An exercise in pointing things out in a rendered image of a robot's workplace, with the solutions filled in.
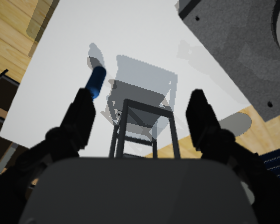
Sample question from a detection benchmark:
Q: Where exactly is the grey open shelving unit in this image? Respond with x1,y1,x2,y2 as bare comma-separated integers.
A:
109,99,181,158

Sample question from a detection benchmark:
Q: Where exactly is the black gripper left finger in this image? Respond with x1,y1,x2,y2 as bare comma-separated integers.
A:
0,88,96,224

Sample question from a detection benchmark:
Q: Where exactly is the dark blue bottle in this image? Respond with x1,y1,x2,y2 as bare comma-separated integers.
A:
85,66,107,101

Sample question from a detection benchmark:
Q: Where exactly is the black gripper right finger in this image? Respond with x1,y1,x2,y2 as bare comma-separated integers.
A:
185,89,280,224

